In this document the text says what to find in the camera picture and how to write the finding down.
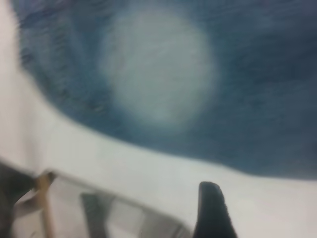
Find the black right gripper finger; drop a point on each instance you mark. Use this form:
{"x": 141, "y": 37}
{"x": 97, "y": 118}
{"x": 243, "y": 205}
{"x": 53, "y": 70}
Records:
{"x": 213, "y": 218}

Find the tan wooden bar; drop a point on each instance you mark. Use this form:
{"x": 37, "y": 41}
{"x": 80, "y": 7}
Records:
{"x": 45, "y": 203}

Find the blue denim shorts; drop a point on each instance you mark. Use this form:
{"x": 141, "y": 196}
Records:
{"x": 247, "y": 99}

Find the dark grey blurry object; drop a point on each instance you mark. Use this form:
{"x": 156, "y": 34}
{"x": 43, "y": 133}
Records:
{"x": 12, "y": 198}

